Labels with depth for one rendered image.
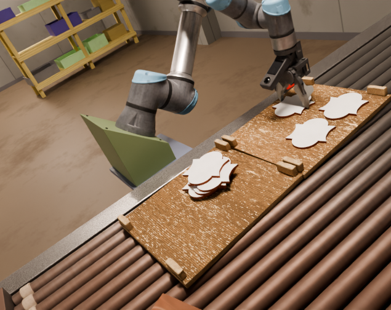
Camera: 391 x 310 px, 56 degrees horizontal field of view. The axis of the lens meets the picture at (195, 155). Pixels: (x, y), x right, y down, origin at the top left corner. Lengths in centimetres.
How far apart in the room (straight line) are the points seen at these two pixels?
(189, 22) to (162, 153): 51
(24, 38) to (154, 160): 799
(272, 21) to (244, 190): 50
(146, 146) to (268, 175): 48
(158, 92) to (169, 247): 61
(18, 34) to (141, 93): 791
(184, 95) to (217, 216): 59
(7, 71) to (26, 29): 98
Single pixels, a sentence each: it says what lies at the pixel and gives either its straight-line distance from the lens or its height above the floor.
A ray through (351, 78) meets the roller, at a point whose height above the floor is 92.
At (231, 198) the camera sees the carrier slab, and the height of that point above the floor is 94.
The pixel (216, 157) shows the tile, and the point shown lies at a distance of 108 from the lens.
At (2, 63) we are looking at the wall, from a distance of 913.
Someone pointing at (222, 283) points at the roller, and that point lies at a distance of 85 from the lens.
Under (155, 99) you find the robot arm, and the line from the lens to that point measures 134.
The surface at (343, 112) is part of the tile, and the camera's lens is 118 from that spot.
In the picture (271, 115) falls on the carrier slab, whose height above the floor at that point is 94.
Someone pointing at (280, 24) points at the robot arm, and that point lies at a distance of 115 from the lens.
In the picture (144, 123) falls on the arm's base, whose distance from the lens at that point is 132.
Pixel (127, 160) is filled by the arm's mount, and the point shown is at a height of 98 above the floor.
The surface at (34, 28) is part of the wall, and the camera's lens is 922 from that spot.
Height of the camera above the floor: 157
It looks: 31 degrees down
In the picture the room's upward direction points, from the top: 24 degrees counter-clockwise
